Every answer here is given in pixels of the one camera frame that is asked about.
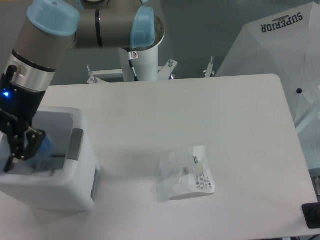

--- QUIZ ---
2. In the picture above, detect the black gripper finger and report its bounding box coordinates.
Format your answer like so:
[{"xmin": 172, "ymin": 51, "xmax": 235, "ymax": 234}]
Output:
[
  {"xmin": 14, "ymin": 126, "xmax": 46, "ymax": 161},
  {"xmin": 3, "ymin": 134, "xmax": 26, "ymax": 172}
]

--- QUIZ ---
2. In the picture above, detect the white plastic trash can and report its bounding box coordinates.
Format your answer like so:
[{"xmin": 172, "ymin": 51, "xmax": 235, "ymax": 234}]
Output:
[{"xmin": 0, "ymin": 106, "xmax": 100, "ymax": 211}]

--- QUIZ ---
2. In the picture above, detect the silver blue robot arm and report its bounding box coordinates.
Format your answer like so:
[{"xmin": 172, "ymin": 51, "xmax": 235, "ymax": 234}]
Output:
[{"xmin": 0, "ymin": 0, "xmax": 164, "ymax": 172}]

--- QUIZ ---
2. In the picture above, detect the black object at corner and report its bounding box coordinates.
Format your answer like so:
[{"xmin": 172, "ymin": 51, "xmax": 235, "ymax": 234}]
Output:
[{"xmin": 301, "ymin": 202, "xmax": 320, "ymax": 229}]

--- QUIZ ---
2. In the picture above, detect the clear plastic water bottle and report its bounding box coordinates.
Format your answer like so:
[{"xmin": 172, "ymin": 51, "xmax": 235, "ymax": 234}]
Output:
[{"xmin": 26, "ymin": 135, "xmax": 54, "ymax": 168}]

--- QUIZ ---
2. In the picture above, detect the paper label in bin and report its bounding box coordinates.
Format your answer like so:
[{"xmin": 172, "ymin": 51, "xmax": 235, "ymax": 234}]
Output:
[{"xmin": 31, "ymin": 157, "xmax": 65, "ymax": 177}]

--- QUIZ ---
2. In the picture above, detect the clear plastic wrapper bag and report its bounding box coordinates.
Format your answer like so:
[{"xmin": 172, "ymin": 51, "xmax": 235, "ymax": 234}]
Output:
[{"xmin": 156, "ymin": 145, "xmax": 216, "ymax": 203}]

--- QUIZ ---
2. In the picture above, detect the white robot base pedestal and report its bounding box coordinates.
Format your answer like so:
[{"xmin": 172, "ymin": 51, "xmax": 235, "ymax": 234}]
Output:
[{"xmin": 118, "ymin": 46, "xmax": 158, "ymax": 82}]

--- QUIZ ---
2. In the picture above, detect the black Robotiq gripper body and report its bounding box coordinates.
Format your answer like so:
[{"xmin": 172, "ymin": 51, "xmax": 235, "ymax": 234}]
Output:
[{"xmin": 0, "ymin": 74, "xmax": 46, "ymax": 135}]

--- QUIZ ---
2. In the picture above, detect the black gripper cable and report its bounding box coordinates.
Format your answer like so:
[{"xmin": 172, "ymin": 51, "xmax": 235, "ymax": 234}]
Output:
[{"xmin": 126, "ymin": 48, "xmax": 140, "ymax": 82}]

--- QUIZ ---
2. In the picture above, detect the white Superior umbrella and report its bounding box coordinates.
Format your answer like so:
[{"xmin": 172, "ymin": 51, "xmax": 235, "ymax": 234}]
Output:
[{"xmin": 217, "ymin": 2, "xmax": 320, "ymax": 162}]

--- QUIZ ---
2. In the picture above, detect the metal clamp post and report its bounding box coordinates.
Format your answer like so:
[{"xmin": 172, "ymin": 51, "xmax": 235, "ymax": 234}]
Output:
[{"xmin": 203, "ymin": 56, "xmax": 215, "ymax": 78}]

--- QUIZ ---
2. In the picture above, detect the white metal frame bracket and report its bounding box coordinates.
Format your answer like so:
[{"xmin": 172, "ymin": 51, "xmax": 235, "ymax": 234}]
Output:
[{"xmin": 87, "ymin": 59, "xmax": 178, "ymax": 84}]

